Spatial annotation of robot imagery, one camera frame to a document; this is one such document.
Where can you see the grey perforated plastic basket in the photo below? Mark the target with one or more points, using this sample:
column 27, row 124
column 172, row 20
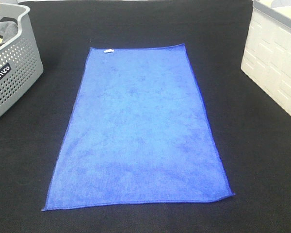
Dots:
column 20, row 62

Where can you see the grey cloth in basket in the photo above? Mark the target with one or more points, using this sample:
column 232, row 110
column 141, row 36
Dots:
column 8, row 30

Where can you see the white plastic storage bin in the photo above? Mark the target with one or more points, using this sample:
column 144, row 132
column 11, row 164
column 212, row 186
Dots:
column 267, row 52

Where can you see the black table cover cloth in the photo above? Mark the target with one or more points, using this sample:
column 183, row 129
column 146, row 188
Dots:
column 251, row 132

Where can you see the blue microfiber towel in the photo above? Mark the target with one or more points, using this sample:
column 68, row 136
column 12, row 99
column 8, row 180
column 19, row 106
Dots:
column 138, row 133

